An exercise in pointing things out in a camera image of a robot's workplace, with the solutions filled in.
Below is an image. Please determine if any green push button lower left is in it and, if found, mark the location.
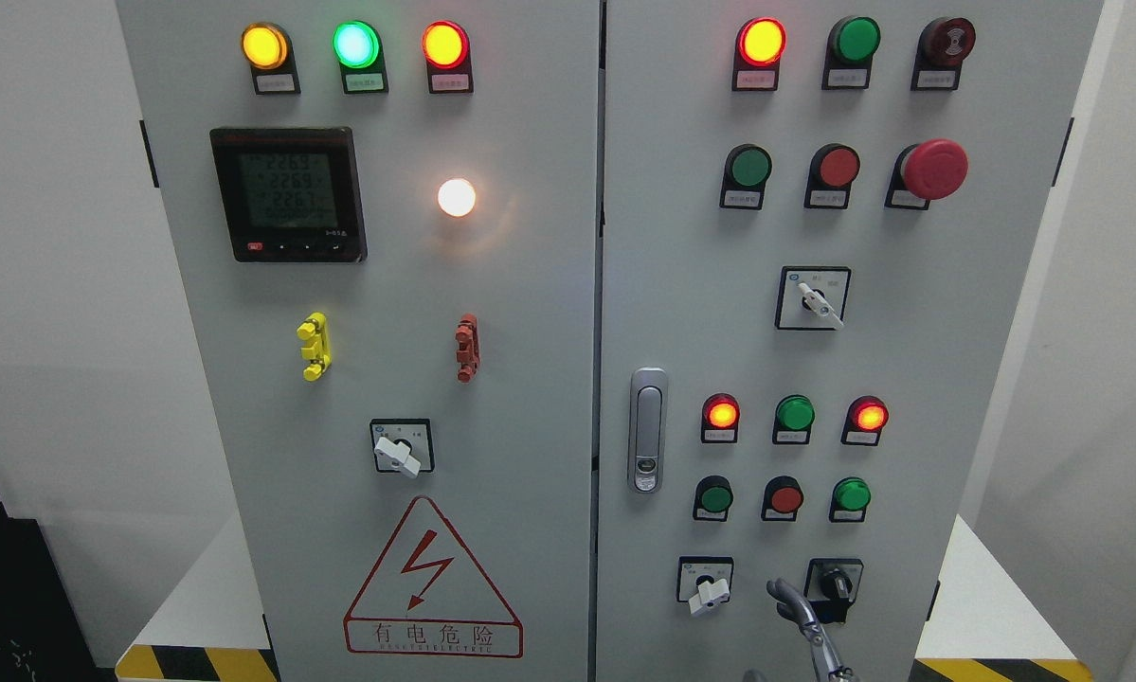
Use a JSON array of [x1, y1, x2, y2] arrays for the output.
[[694, 475, 735, 522]]

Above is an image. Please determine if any green push button upper row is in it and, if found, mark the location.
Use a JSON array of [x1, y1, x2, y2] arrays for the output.
[[724, 144, 772, 191]]

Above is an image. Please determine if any red push button lower middle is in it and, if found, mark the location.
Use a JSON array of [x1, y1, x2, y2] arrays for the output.
[[761, 476, 804, 522]]

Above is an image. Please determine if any red push button upper row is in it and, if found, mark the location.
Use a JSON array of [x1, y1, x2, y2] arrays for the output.
[[810, 143, 861, 189]]

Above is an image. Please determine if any green push button lower right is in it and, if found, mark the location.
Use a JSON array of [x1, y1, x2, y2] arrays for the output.
[[829, 476, 872, 521]]

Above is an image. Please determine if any red emergency stop mushroom button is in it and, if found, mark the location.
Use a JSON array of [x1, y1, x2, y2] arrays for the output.
[[897, 138, 969, 200]]

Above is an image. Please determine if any grey electrical control cabinet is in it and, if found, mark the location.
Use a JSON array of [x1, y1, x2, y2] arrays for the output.
[[117, 1, 1104, 681]]

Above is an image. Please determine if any red terminal connector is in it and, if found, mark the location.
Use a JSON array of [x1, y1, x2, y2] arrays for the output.
[[456, 314, 481, 384]]

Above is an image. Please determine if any red indicator light lower left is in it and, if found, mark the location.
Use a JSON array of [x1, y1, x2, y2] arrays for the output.
[[702, 393, 740, 431]]

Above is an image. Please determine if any red indicator light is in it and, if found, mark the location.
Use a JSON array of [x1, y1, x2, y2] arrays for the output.
[[736, 16, 785, 68], [846, 396, 889, 433], [702, 393, 740, 431]]

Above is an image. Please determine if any white glowing indicator light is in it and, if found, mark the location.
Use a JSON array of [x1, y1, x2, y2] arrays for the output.
[[435, 177, 478, 219]]

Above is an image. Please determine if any green indicator light lower middle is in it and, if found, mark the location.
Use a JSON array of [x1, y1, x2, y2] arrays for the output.
[[775, 394, 816, 432]]

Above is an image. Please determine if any green indicator light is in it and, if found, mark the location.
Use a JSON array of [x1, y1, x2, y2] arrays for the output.
[[775, 394, 816, 432], [333, 20, 382, 69], [829, 16, 882, 66]]

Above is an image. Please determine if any yellow terminal connector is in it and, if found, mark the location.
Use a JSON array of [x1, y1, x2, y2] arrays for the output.
[[296, 311, 331, 383]]

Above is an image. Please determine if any red electrical hazard warning sticker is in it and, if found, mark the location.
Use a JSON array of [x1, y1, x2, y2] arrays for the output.
[[343, 494, 524, 657]]

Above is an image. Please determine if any red indicator light lower right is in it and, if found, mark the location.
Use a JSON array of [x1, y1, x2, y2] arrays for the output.
[[846, 396, 889, 433]]

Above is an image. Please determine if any black digital power meter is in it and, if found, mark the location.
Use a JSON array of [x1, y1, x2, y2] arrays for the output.
[[209, 128, 368, 261]]

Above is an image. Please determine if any red-orange indicator light top left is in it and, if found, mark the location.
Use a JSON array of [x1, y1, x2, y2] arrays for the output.
[[421, 19, 469, 70]]

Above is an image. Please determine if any red indicator light top right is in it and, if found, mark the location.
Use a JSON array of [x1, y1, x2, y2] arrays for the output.
[[736, 16, 785, 68]]

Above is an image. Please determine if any green indicator light top left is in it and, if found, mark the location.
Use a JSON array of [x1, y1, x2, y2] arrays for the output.
[[333, 20, 382, 69]]

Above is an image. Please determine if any green indicator light top right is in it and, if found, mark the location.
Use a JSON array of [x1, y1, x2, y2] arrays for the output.
[[829, 16, 882, 66]]

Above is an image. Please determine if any yellow indicator light top left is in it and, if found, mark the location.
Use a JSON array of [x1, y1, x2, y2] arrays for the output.
[[240, 22, 290, 72]]

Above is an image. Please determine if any white platform with hazard stripes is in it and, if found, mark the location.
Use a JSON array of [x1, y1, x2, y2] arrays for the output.
[[107, 515, 1092, 681]]

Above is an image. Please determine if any dark red buzzer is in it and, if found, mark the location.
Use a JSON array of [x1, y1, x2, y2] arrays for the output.
[[918, 17, 976, 68]]

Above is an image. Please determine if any black box with antenna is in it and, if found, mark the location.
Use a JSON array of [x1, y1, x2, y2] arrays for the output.
[[0, 499, 101, 681]]

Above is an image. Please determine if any silver door latch handle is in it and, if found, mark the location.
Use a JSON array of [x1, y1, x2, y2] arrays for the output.
[[628, 368, 668, 494]]

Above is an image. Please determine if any left white rotary selector switch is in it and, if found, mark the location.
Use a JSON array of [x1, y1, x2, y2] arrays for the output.
[[369, 418, 435, 479]]

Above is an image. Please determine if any white rotary selector switch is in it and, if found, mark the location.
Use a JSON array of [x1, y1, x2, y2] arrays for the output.
[[369, 418, 435, 479], [677, 554, 735, 618]]

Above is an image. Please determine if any upper right white selector switch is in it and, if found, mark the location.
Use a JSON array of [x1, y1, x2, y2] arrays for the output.
[[775, 266, 852, 330]]

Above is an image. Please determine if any lower white rotary selector switch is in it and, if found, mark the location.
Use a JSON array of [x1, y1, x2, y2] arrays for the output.
[[677, 554, 735, 618]]

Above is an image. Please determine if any black key selector switch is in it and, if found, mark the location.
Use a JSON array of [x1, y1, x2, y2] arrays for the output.
[[804, 558, 864, 624]]

